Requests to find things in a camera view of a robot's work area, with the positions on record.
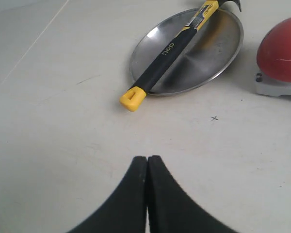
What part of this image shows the red dome push button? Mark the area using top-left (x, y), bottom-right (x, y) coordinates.
top-left (255, 17), bottom-right (291, 97)

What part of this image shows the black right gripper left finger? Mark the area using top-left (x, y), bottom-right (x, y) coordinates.
top-left (70, 156), bottom-right (147, 233)

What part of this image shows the round steel plate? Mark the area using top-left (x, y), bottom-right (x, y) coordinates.
top-left (128, 8), bottom-right (244, 96)

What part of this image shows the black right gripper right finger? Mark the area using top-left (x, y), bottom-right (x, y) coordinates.
top-left (147, 155), bottom-right (235, 233)

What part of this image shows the yellow black claw hammer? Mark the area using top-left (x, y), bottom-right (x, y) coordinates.
top-left (119, 0), bottom-right (242, 112)

